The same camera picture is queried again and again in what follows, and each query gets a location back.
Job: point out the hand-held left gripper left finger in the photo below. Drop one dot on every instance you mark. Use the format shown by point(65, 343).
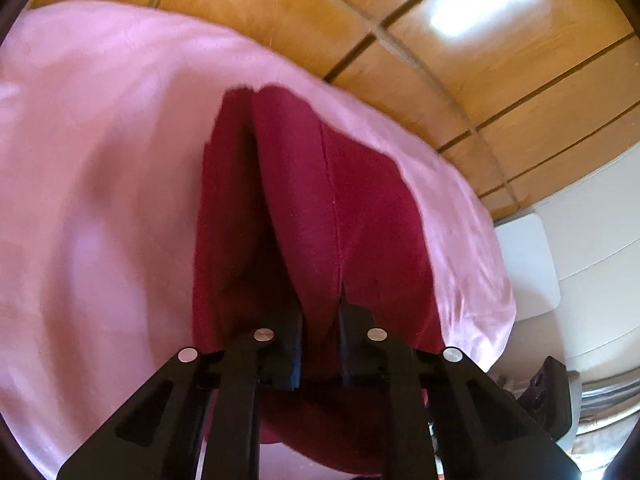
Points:
point(292, 355)

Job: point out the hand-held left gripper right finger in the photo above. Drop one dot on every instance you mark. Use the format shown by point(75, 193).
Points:
point(348, 355)

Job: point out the dark red garment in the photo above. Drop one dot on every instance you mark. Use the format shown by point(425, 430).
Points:
point(310, 210)

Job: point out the patterned curtain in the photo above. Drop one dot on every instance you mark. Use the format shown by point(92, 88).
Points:
point(605, 400)

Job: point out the white board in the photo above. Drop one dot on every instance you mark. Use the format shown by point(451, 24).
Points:
point(527, 265)

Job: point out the pink bed sheet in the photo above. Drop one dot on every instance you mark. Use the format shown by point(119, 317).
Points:
point(100, 185)

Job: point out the wooden wardrobe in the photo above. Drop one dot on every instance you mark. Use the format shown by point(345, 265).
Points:
point(400, 60)

